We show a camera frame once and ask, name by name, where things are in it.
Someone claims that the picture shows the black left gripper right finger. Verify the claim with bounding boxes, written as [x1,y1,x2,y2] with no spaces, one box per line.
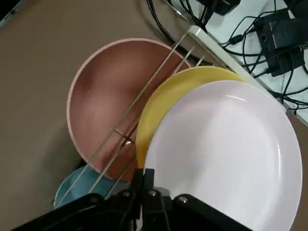
[141,167,251,231]

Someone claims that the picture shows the silver wire dish rack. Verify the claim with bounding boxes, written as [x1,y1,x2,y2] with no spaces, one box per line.
[56,0,308,210]

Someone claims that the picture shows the pink plate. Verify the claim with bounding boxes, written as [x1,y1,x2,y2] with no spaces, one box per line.
[143,80,303,231]

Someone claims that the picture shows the yellow plate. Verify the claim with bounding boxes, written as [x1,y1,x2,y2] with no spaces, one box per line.
[135,66,248,169]

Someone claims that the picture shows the black power adapter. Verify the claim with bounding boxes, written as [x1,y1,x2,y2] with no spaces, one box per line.
[254,9,308,77]

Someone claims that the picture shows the black electronic box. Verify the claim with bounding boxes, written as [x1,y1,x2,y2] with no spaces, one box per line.
[192,0,241,16]

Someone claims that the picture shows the black cable with ferrite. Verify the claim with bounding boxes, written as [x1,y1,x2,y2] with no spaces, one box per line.
[220,9,289,50]

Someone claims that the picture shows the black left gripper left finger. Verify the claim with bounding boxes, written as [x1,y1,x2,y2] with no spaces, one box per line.
[12,167,145,231]

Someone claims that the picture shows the blue bowl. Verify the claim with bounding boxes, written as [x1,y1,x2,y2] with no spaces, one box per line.
[53,166,121,209]

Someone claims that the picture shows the salmon pink bowl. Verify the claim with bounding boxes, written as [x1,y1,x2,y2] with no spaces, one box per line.
[66,38,193,186]

